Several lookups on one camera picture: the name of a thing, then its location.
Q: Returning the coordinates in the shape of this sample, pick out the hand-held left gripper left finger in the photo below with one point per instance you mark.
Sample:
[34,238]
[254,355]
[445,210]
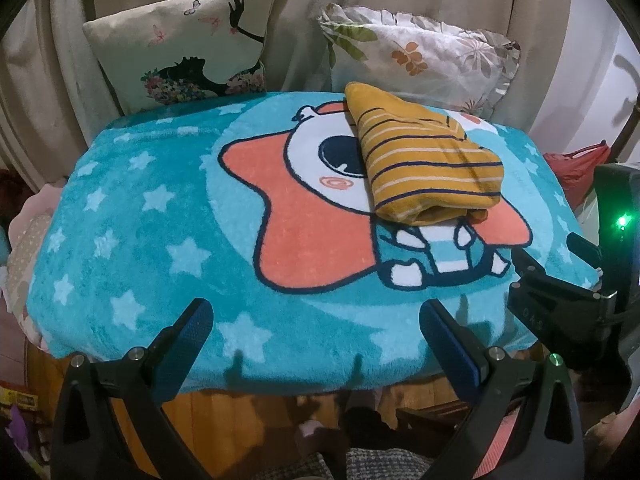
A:
[185,347]

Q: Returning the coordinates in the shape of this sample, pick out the white floral ruffled pillow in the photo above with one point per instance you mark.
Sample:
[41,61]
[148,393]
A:
[425,50]

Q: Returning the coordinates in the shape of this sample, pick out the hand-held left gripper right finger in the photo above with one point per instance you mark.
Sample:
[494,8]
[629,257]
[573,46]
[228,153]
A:
[452,350]

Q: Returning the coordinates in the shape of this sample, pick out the grey knit clothing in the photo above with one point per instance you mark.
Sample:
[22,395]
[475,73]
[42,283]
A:
[370,465]

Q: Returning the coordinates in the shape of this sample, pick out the teal cartoon star blanket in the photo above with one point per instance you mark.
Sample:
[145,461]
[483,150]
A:
[150,260]

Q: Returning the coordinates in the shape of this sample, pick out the red plastic bag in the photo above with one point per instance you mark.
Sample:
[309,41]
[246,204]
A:
[575,170]

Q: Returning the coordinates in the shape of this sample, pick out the purple plastic item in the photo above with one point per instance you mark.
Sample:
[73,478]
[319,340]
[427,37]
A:
[17,422]

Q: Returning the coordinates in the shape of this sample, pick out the cream cushion with silhouette print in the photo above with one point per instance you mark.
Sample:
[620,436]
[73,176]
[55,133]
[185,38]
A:
[165,35]

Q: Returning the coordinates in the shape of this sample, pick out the yellow striped small shirt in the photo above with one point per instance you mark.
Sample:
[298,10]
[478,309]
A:
[425,170]

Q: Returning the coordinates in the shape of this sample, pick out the beige polka dot cushion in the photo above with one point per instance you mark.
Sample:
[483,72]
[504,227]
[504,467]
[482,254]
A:
[30,255]

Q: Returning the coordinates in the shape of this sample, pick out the yellow box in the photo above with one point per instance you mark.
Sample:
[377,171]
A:
[20,396]

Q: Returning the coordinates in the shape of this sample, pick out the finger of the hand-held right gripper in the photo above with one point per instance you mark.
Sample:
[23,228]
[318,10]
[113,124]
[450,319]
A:
[587,252]
[545,272]

